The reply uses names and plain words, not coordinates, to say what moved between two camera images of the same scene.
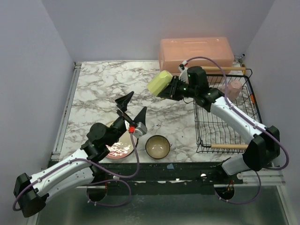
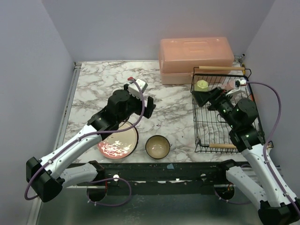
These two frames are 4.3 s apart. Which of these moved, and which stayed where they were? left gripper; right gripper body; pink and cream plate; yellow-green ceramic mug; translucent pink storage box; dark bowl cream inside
Moved: yellow-green ceramic mug; left gripper; right gripper body
Stayed: dark bowl cream inside; pink and cream plate; translucent pink storage box
